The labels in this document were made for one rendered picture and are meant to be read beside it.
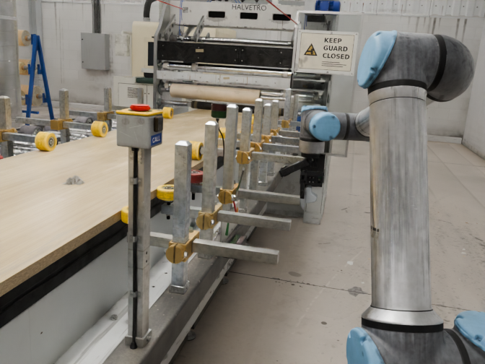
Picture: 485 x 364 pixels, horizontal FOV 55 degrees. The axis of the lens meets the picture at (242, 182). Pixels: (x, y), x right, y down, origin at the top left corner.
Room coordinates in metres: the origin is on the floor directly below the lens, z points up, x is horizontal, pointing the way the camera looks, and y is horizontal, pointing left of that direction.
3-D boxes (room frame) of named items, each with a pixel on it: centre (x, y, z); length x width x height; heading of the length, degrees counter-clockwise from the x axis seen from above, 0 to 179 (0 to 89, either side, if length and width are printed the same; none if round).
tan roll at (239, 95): (4.09, 0.09, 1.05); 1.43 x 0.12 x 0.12; 78
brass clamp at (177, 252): (1.21, 0.15, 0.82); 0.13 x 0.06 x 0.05; 168
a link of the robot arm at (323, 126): (1.54, -0.26, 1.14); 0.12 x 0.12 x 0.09; 6
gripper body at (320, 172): (1.65, -0.25, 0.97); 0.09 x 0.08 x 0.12; 77
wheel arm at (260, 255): (1.22, 0.10, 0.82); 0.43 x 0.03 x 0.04; 78
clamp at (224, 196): (1.70, 0.05, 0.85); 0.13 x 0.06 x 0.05; 168
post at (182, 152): (1.19, 0.16, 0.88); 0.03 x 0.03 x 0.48; 78
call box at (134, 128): (0.93, 0.21, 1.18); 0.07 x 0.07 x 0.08; 78
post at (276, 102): (2.65, -0.16, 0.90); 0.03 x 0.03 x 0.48; 78
